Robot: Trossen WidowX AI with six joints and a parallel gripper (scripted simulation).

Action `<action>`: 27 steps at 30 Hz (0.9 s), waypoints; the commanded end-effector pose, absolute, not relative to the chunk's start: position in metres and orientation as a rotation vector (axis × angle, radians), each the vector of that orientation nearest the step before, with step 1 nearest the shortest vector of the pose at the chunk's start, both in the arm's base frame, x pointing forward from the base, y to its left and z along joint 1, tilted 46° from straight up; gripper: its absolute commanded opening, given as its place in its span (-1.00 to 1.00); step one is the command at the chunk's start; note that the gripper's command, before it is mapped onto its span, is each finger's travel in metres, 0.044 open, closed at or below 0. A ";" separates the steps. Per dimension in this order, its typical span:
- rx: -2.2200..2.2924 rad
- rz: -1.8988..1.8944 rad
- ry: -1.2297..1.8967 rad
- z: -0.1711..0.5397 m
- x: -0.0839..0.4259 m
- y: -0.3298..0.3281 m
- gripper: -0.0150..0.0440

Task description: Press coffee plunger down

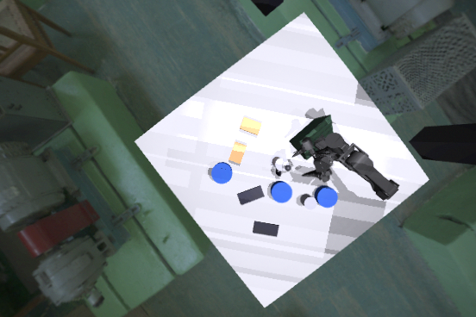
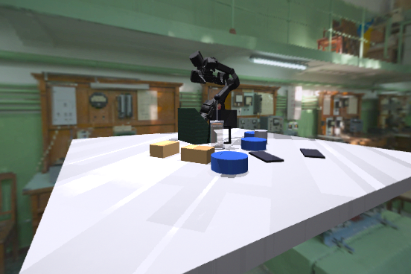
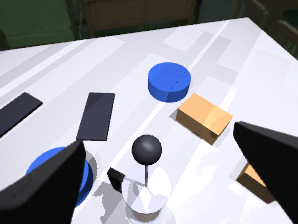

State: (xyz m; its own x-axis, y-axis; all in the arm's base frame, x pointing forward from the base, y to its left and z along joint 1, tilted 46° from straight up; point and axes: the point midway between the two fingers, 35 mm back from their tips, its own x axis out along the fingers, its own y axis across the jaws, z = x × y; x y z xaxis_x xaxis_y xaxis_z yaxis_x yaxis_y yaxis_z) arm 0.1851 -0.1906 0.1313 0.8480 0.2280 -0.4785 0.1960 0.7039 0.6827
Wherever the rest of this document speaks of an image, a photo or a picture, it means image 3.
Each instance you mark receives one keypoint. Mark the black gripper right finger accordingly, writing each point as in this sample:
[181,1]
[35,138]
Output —
[274,157]

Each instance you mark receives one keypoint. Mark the tan rectangular block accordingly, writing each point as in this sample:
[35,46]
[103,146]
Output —
[251,181]
[203,118]

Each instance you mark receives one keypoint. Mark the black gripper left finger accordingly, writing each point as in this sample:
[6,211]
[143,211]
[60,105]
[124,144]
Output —
[47,194]

